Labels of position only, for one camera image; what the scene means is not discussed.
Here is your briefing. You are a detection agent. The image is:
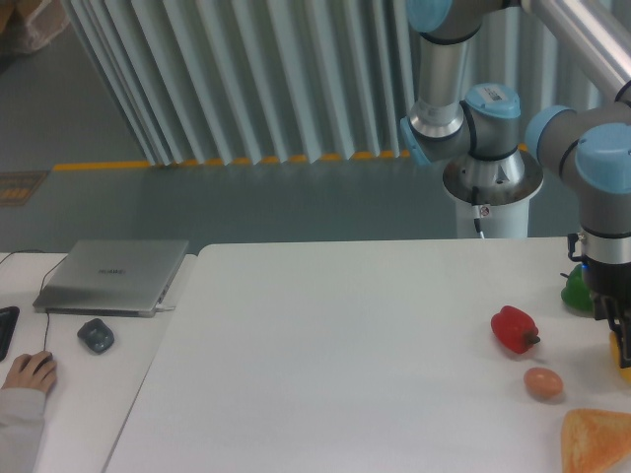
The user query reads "black keyboard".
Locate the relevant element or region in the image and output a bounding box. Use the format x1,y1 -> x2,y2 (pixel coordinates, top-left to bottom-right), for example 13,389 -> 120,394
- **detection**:
0,306 -> 20,362

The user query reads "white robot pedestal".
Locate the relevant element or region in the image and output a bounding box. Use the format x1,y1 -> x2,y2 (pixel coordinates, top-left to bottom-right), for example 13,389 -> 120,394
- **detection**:
443,150 -> 543,238

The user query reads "silver closed laptop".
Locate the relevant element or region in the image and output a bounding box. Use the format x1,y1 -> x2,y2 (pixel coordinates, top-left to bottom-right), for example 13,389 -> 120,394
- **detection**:
34,239 -> 188,317

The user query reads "black mouse cable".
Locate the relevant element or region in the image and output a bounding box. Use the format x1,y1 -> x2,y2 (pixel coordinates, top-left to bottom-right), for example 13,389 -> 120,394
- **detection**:
0,248 -> 70,354

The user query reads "white corrugated partition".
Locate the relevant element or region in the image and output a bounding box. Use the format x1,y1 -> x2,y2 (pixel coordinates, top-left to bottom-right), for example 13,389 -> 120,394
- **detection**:
61,0 -> 631,167

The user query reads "person's hand on mouse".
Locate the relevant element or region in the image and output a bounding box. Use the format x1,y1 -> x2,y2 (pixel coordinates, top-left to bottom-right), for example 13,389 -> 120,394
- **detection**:
2,351 -> 57,395

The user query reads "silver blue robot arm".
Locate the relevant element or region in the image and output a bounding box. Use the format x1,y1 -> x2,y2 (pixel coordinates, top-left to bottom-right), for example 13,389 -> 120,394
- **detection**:
400,1 -> 630,368

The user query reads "orange toast slice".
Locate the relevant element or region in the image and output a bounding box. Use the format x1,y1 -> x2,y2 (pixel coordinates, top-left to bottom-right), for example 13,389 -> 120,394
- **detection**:
561,409 -> 630,472

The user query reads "cardboard box with plastic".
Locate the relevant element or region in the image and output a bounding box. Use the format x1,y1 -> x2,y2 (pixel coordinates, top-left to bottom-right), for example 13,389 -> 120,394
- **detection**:
1,1 -> 70,58

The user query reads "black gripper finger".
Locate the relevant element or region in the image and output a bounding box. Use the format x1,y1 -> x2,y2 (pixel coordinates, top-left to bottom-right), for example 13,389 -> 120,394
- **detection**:
606,301 -> 630,369

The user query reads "dark grey small device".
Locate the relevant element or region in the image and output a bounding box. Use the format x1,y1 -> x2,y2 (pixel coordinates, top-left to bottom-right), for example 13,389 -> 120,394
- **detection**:
77,318 -> 115,355

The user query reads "grey sleeved forearm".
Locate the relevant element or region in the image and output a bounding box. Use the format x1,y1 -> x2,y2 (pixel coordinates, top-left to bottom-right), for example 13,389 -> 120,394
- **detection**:
1,388 -> 46,473

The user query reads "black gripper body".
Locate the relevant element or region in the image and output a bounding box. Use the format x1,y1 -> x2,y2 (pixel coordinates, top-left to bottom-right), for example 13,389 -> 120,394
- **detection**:
567,232 -> 630,322

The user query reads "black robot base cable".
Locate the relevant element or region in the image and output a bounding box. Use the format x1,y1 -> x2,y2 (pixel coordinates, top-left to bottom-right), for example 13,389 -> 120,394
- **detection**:
470,184 -> 487,240

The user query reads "black computer mouse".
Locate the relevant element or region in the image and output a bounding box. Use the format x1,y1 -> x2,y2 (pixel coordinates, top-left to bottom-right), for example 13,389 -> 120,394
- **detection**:
35,355 -> 54,372

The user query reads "green pepper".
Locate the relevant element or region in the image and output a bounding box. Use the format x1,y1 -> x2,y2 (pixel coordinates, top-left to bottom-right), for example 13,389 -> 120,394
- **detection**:
561,264 -> 594,312

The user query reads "brown egg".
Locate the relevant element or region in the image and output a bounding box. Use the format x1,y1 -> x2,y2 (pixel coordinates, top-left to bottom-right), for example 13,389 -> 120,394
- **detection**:
523,368 -> 564,399

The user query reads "yellow pepper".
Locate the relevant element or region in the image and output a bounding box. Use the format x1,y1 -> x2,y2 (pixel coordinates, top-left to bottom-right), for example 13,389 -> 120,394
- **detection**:
609,332 -> 631,383

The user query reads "red pepper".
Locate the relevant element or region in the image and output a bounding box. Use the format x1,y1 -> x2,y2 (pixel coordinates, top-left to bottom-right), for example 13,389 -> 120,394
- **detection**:
490,305 -> 540,355

